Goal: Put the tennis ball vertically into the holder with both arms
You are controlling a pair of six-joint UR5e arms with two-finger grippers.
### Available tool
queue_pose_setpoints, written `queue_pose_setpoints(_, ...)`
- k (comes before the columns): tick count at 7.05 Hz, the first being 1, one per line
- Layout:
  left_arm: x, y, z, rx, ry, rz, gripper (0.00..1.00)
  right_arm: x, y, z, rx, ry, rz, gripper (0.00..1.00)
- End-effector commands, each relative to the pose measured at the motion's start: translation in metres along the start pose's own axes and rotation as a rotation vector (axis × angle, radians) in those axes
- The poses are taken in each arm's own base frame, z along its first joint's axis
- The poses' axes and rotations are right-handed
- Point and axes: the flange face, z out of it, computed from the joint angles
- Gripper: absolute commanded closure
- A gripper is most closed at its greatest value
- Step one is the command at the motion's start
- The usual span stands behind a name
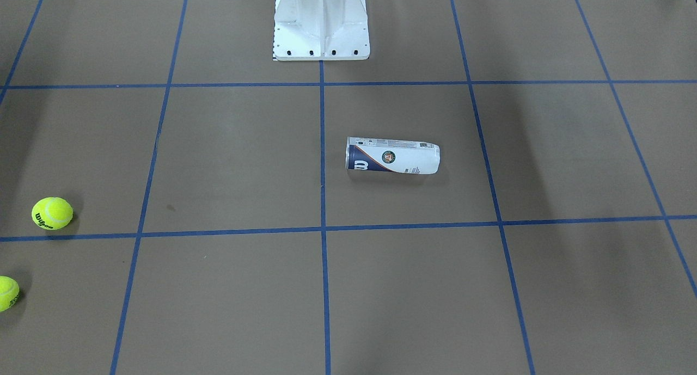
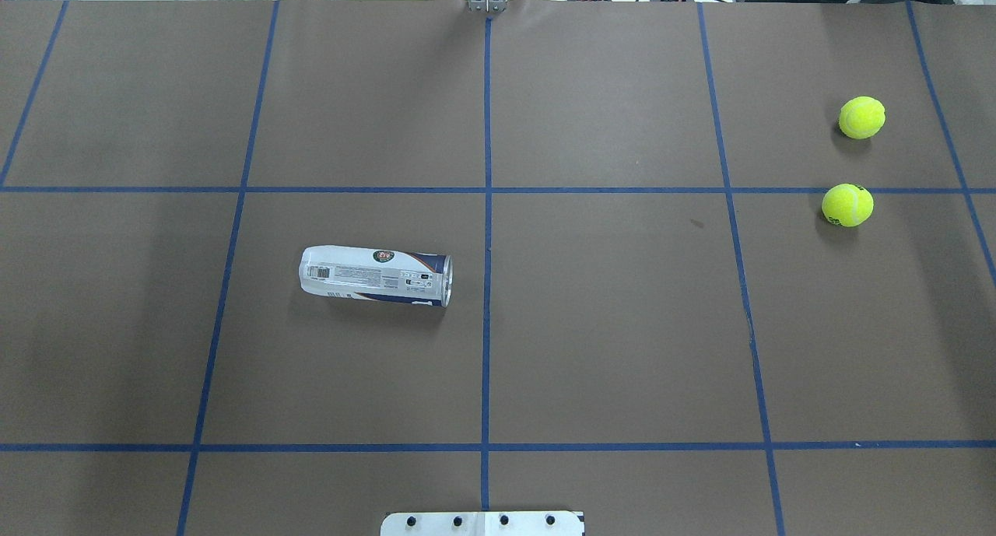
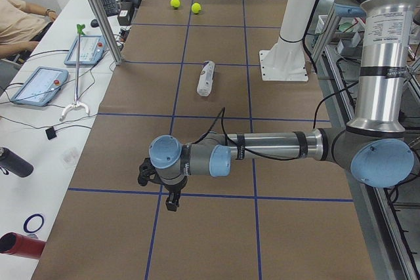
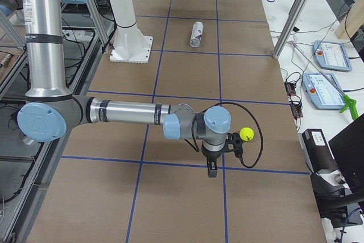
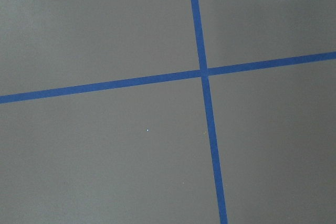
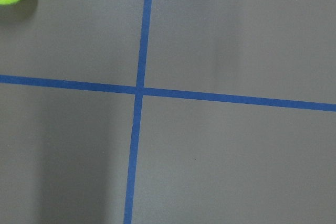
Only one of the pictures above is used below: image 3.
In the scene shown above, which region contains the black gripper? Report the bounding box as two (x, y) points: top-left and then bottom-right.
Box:
(154, 174), (188, 211)

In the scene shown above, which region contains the seated person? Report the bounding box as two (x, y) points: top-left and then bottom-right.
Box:
(1, 0), (58, 64)

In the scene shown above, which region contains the black keyboard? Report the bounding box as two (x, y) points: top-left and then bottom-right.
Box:
(100, 0), (119, 16)

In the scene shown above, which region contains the tennis ball with Wilson print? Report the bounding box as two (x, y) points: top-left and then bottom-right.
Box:
(191, 3), (202, 14)

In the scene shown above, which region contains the tennis ball with Roland Garros print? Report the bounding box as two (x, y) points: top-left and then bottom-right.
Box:
(170, 0), (181, 10)

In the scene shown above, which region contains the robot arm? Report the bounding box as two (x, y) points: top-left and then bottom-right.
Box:
(138, 0), (419, 211)

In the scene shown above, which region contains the black box with label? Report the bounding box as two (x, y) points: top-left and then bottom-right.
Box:
(117, 1), (135, 26)

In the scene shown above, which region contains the black computer mouse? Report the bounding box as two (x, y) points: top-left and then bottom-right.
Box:
(91, 19), (99, 28)

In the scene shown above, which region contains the black water bottle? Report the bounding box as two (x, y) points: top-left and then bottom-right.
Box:
(1, 147), (33, 178)

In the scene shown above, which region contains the aluminium frame post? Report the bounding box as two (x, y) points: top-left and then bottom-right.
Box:
(88, 0), (123, 66)

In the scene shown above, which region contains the teach pendant tablet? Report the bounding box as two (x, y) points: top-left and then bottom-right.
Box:
(11, 66), (69, 107)
(64, 35), (106, 66)

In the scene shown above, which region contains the red cylinder bottle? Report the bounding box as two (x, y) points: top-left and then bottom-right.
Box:
(1, 232), (46, 260)

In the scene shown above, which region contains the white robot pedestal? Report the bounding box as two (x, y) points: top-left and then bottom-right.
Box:
(259, 0), (316, 82)

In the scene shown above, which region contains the small black square pad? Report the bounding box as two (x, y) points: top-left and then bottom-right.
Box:
(45, 127), (57, 140)

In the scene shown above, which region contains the blue tape ring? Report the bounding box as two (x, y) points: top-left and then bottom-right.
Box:
(24, 213), (45, 233)

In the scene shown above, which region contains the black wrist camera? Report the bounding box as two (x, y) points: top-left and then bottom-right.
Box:
(138, 157), (160, 186)

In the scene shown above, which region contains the near teach pendant tablet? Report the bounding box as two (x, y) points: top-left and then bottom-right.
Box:
(11, 66), (69, 107)

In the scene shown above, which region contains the far teach pendant tablet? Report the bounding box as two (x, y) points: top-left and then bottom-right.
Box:
(64, 35), (106, 66)

